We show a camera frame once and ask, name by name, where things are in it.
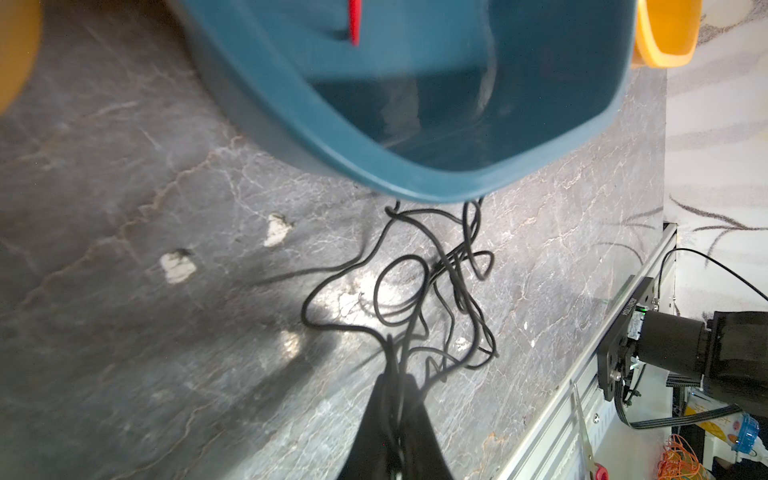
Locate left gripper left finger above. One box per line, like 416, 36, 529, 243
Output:
338, 373, 399, 480

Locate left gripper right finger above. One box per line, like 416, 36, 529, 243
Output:
399, 374, 453, 480

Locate black thin wire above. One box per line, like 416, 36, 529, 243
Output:
299, 197, 499, 421

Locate thin red wire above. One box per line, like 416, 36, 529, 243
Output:
347, 0, 363, 48

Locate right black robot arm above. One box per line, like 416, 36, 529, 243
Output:
636, 311, 767, 417

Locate teal plastic bin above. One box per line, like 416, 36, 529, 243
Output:
170, 1, 637, 203

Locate right yellow plastic bin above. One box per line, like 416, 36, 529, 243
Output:
631, 0, 702, 69

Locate yellow plastic bin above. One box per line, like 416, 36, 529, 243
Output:
0, 0, 43, 113
631, 0, 702, 69

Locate left yellow plastic bin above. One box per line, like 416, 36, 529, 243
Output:
0, 0, 43, 113

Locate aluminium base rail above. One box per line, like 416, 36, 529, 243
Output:
494, 223, 679, 480

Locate red handled scissors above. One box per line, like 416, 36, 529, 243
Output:
570, 381, 610, 480

